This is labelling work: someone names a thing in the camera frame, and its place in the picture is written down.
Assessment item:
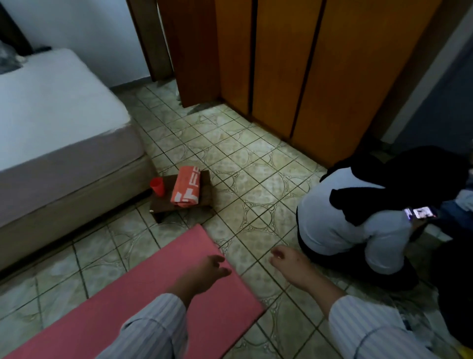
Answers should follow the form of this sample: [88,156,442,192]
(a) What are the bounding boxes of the person's left forearm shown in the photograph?
[95,283,193,359]

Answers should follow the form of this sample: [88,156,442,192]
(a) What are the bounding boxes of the brown wooden wardrobe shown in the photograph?
[157,0,443,168]

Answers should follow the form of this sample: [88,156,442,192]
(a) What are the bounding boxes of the beige bed base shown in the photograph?
[0,155,157,272]

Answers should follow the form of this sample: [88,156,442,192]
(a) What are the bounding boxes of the white door frame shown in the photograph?
[381,5,473,145]

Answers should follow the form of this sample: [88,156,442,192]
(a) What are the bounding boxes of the small dark wooden stool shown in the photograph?
[149,170,214,224]

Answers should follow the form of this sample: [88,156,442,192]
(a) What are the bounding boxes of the white mattress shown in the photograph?
[0,48,145,228]

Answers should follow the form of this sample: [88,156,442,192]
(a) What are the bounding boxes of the lit smartphone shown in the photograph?
[403,206,439,221]

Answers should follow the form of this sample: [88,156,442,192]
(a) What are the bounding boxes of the grey pillow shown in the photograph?
[0,40,27,75]

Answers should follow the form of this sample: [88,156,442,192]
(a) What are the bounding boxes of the blue-grey door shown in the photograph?
[392,37,473,157]

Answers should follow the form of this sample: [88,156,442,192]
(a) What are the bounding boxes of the dark headboard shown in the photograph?
[0,3,34,57]

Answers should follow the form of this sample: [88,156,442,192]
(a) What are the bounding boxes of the person's left hand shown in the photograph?
[178,254,233,302]

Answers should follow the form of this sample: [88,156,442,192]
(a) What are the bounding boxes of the pink exercise mat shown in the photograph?
[4,223,266,359]

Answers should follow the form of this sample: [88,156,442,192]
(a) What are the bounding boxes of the person's right forearm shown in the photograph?
[304,279,449,359]

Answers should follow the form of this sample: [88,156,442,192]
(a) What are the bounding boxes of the person's right hand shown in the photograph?
[269,246,325,293]

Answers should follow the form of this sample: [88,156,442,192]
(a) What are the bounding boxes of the folded orange towel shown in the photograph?
[170,166,201,208]

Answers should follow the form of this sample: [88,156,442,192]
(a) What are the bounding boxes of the dark wooden door frame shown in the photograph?
[126,0,174,82]

